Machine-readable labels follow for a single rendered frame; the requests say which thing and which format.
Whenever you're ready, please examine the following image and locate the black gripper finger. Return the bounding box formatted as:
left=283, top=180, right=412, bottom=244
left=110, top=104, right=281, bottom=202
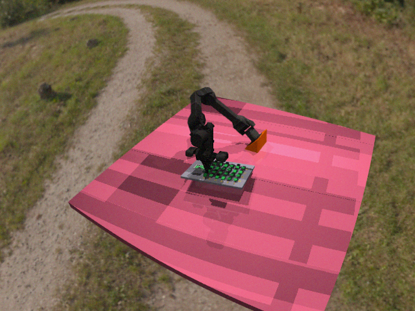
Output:
left=200, top=160, right=207, bottom=171
left=206, top=159, right=215, bottom=172

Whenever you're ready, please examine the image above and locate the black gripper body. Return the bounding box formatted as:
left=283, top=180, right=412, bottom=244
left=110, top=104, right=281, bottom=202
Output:
left=185, top=140, right=229, bottom=162

